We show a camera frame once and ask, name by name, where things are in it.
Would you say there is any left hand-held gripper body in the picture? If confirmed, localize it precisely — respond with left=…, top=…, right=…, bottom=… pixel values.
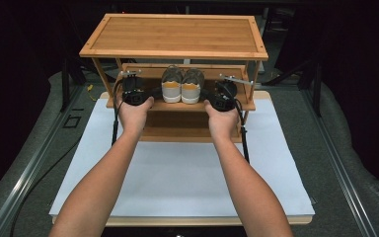
left=119, top=68, right=150, bottom=107

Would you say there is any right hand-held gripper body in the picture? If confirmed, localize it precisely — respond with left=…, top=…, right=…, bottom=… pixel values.
left=208, top=73, right=255, bottom=113

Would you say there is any beige sneaker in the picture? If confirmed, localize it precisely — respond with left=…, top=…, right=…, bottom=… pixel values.
left=160, top=64, right=186, bottom=104
left=181, top=67, right=206, bottom=106

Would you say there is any wooden three-tier shoe rack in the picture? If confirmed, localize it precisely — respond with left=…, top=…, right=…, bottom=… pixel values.
left=79, top=13, right=269, bottom=144

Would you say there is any person's left hand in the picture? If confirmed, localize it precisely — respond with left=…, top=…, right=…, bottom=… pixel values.
left=115, top=94, right=156, bottom=139

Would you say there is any person's right hand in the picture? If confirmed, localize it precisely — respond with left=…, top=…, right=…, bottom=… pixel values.
left=203, top=99, right=242, bottom=142

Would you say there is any black metal stand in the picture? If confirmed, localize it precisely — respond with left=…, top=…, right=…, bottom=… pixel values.
left=265, top=57, right=323, bottom=117
left=60, top=57, right=88, bottom=113

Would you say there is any white table mat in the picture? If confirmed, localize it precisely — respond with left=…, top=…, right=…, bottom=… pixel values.
left=48, top=98, right=316, bottom=218

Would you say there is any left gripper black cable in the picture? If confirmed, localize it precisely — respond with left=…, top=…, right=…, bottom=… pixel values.
left=111, top=78, right=126, bottom=147

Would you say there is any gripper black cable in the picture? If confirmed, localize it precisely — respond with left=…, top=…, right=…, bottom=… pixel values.
left=234, top=98, right=252, bottom=165
left=111, top=78, right=126, bottom=147

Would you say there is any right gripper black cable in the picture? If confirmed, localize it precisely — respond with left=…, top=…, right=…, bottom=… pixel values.
left=234, top=98, right=252, bottom=165

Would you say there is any black floor cable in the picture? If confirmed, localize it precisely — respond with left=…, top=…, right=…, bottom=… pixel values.
left=9, top=139, right=81, bottom=237

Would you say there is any metal floor rail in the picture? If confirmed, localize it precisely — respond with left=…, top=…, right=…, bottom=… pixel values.
left=0, top=84, right=87, bottom=237
left=299, top=88, right=378, bottom=237

